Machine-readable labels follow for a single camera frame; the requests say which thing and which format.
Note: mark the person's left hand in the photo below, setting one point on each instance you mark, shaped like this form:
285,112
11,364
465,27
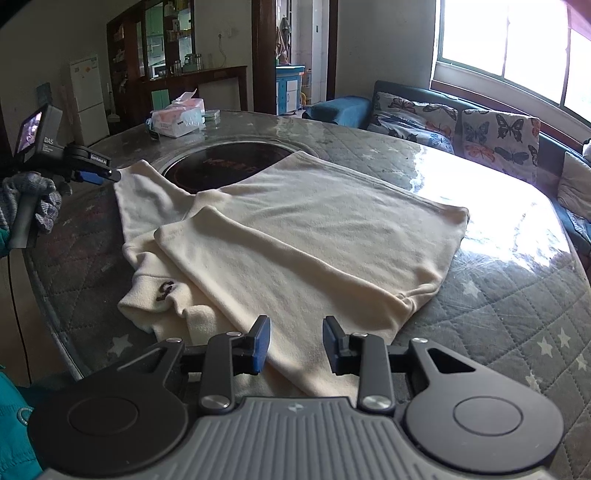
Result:
48,207

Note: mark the large butterfly print cushion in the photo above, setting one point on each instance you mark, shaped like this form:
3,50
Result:
501,143

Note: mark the white plush toy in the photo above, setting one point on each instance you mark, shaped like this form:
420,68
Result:
586,148

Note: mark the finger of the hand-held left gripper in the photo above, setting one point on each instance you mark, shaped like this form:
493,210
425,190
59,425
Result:
104,170

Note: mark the pink tissue pack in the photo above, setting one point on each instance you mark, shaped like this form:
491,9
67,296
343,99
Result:
178,117

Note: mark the round black induction cooker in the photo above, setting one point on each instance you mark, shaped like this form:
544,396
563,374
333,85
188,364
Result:
221,161

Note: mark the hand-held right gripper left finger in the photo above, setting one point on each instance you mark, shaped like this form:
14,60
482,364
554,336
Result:
261,344

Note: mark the blue corner sofa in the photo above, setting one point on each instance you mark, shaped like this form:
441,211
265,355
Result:
341,108

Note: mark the window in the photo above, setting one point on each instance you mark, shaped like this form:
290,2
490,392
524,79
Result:
508,41

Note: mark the grey plain cushion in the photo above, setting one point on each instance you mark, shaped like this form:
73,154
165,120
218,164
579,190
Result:
577,182

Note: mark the person's left forearm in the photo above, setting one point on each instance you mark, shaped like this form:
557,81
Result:
4,240

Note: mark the dark wooden door frame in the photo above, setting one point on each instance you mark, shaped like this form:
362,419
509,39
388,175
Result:
263,55

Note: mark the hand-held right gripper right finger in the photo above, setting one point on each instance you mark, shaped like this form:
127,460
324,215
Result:
331,344

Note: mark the dark wooden cabinet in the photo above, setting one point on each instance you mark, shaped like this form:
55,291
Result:
134,69

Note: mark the cream knit garment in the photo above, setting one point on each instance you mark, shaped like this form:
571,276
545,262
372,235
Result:
300,240

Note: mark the blue toy cabinet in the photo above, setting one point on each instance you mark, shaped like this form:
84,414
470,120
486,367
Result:
290,90

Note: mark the person's teal jacket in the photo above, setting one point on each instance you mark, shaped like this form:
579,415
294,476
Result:
14,429

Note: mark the purple window blind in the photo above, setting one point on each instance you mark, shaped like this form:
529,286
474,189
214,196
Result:
579,18

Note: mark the white refrigerator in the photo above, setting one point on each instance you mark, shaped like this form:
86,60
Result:
90,101

